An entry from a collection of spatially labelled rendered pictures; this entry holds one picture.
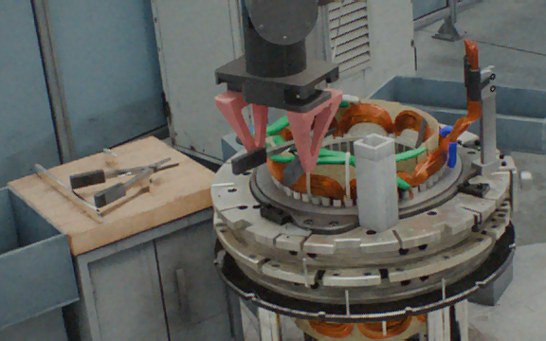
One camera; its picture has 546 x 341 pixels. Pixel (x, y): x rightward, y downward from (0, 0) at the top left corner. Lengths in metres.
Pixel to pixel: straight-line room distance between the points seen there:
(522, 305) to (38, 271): 0.68
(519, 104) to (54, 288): 0.66
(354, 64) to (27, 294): 2.67
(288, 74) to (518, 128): 0.47
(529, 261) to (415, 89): 0.31
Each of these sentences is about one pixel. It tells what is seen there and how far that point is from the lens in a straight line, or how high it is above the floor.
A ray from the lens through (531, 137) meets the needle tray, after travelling 1.46.
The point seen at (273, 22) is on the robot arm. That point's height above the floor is 1.34.
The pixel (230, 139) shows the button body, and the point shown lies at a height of 1.03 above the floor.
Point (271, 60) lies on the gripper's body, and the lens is 1.06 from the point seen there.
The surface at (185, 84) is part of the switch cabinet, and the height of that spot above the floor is 0.35.
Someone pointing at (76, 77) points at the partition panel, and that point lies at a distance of 3.78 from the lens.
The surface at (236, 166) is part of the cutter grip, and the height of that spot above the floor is 1.17.
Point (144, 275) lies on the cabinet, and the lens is 1.34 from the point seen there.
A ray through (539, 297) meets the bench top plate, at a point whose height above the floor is 0.78.
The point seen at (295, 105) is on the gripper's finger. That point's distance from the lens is 1.05.
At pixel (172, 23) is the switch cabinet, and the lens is 3.73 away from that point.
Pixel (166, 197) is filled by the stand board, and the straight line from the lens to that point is 1.32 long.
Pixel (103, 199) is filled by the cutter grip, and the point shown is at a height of 1.09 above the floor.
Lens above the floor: 1.62
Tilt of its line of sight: 24 degrees down
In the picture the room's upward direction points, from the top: 6 degrees counter-clockwise
